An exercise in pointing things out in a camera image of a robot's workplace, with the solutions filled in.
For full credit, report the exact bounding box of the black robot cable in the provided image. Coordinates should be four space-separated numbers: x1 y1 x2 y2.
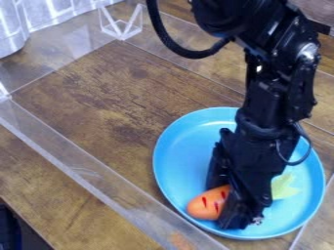
144 0 236 61

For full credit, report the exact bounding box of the white checkered curtain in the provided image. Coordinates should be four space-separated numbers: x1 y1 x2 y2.
0 0 123 59

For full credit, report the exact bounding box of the orange toy carrot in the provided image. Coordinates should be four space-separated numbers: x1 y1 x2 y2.
187 173 301 221

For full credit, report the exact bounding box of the clear acrylic front barrier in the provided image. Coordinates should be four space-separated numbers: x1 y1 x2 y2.
0 83 228 250

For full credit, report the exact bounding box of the clear acrylic corner bracket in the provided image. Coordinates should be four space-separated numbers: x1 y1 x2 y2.
97 4 143 41

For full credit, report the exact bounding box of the blue plastic plate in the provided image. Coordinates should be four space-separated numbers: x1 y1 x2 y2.
152 107 326 240

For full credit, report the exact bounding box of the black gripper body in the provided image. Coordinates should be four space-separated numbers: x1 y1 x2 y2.
216 110 305 209

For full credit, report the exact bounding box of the clear acrylic barrier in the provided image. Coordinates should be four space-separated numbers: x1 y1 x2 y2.
0 83 228 250
0 4 334 133

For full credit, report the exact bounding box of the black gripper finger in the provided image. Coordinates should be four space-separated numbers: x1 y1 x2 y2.
206 143 230 189
218 189 267 229

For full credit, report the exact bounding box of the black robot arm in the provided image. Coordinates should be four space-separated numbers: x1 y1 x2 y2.
192 0 319 229

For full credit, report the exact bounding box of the clear acrylic back barrier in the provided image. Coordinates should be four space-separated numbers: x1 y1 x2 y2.
0 4 334 133

